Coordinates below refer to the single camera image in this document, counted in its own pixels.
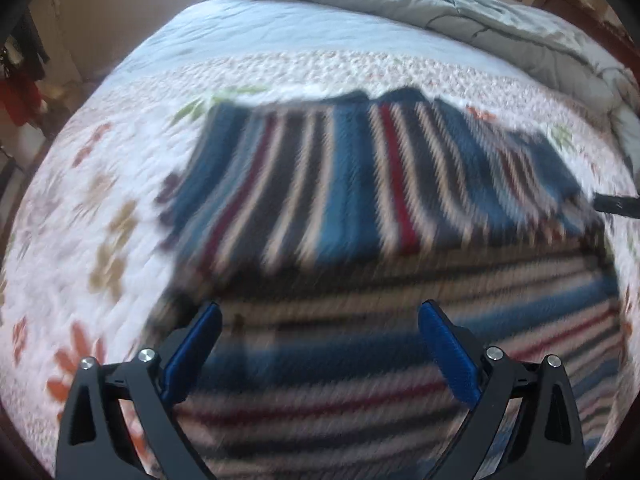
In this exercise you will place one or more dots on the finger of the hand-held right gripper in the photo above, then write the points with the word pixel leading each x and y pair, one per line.
pixel 617 205

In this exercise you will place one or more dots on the grey-blue comforter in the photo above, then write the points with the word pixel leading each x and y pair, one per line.
pixel 500 25

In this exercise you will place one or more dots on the floral quilted bedspread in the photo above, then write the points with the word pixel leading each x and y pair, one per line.
pixel 90 220

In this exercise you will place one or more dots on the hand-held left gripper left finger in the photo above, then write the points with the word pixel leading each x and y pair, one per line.
pixel 192 350

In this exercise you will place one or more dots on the wooden headboard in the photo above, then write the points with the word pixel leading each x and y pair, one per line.
pixel 565 2

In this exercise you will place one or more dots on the pale blue bed sheet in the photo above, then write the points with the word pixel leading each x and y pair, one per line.
pixel 275 30

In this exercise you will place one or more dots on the striped knit sweater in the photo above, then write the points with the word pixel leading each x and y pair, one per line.
pixel 350 185

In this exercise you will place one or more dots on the red hanging garment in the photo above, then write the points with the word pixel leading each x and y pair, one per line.
pixel 17 102

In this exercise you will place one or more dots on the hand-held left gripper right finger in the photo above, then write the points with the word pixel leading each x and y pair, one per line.
pixel 450 350

